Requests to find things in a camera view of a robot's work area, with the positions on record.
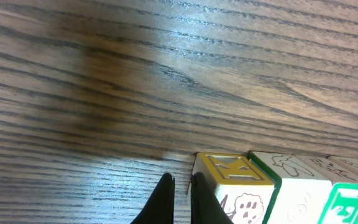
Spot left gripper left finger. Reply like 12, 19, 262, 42
131, 173, 175, 224

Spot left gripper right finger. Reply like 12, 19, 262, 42
190, 172, 232, 224

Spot white block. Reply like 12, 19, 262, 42
188, 152, 274, 224
247, 151, 333, 224

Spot green block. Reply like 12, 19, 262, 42
296, 155, 358, 224

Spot green block letter B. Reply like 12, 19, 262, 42
322, 156, 358, 224

